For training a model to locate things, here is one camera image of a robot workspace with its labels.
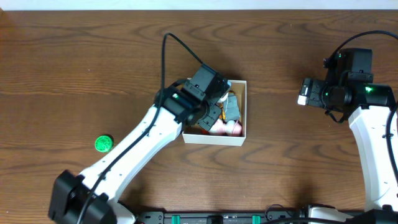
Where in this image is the yellow grey toy car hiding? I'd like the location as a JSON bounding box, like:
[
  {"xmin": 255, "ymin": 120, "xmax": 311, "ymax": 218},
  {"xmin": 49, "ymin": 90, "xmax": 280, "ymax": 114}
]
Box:
[{"xmin": 218, "ymin": 91, "xmax": 241, "ymax": 123}]

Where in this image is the pink white duck figure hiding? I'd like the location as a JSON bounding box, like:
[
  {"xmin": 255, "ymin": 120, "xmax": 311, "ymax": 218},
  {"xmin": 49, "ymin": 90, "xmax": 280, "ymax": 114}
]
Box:
[{"xmin": 208, "ymin": 119, "xmax": 243, "ymax": 137}]

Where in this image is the green round spinner toy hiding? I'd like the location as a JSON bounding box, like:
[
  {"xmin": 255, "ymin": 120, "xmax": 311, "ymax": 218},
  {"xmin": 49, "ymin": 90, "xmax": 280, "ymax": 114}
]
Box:
[{"xmin": 95, "ymin": 135, "xmax": 114, "ymax": 153}]

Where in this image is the pig face rattle drum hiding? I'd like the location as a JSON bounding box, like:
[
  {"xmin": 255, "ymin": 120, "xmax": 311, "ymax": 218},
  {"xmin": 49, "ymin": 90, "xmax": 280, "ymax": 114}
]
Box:
[{"xmin": 217, "ymin": 93, "xmax": 228, "ymax": 103}]

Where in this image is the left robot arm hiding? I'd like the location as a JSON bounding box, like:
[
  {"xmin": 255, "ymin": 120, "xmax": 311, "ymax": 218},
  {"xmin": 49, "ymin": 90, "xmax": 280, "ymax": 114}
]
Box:
[{"xmin": 48, "ymin": 64, "xmax": 231, "ymax": 224}]

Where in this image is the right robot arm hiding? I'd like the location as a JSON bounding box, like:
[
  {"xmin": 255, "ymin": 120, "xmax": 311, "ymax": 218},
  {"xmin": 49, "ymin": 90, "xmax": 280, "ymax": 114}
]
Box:
[{"xmin": 297, "ymin": 48, "xmax": 397, "ymax": 223}]

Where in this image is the white cardboard box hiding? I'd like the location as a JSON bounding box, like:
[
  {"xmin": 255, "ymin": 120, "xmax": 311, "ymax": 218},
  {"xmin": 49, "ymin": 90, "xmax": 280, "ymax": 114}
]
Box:
[{"xmin": 182, "ymin": 80, "xmax": 247, "ymax": 146}]

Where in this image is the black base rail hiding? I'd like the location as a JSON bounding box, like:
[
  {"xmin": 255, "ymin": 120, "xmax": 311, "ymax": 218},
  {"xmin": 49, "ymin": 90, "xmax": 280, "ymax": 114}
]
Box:
[{"xmin": 136, "ymin": 204, "xmax": 308, "ymax": 224}]

